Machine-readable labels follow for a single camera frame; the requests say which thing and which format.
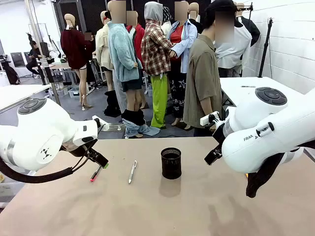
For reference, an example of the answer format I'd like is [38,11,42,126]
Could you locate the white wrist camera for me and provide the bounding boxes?
[92,118,110,131]
[200,111,220,128]

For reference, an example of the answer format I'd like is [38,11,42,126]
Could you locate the black mesh pen holder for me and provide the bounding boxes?
[160,147,183,180]

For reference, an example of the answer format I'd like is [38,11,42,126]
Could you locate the mannequin in plaid shirt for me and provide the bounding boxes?
[140,1,174,129]

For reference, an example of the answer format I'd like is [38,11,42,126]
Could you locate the black cloth cable sleeve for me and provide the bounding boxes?
[246,146,306,199]

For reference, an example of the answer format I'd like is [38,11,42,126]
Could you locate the pair of black boots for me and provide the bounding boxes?
[103,89,122,118]

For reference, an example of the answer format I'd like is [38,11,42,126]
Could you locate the black pen with red tip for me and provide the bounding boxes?
[90,164,103,182]

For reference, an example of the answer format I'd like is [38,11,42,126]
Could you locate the black backpack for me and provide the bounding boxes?
[4,65,21,86]

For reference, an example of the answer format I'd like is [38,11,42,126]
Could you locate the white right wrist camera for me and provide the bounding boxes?
[200,111,220,128]

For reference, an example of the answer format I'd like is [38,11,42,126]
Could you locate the mannequin in cream jacket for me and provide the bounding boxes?
[95,10,115,92]

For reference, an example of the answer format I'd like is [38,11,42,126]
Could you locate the person in olive shirt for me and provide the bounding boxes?
[183,0,237,137]

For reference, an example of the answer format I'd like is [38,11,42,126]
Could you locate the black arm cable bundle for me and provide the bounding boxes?
[0,145,99,184]

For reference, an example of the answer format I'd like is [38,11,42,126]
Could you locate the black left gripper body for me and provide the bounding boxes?
[62,138,98,158]

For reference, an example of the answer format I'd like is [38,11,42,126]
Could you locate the silver ballpoint pen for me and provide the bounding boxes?
[127,160,138,184]

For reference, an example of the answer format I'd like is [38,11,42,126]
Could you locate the seated person in black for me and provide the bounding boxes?
[26,40,44,79]

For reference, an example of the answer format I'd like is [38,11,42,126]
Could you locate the mannequin with patterned headscarf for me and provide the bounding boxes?
[161,6,173,37]

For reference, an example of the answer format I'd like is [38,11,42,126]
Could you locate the black tripod stand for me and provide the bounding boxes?
[257,17,275,78]

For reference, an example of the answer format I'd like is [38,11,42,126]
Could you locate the mannequin in blue fleece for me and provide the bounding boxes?
[107,0,160,139]

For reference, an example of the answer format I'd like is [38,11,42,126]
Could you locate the mannequin in red jacket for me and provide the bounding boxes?
[126,10,146,69]

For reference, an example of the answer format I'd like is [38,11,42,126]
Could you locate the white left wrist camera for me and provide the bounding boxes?
[92,118,110,131]

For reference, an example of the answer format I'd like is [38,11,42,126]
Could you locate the mannequin in dark red top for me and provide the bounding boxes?
[60,13,94,109]

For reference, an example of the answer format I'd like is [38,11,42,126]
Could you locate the mannequin in black white top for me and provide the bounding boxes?
[214,2,261,78]

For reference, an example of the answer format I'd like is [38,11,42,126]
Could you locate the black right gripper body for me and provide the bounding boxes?
[211,124,226,151]

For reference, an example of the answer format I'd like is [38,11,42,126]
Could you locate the mannequin in light blue shirt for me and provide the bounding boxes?
[169,1,199,131]

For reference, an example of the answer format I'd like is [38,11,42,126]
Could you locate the white side table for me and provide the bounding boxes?
[0,84,52,114]

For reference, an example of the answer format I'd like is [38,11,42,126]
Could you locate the grey work desk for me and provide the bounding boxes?
[31,61,74,86]

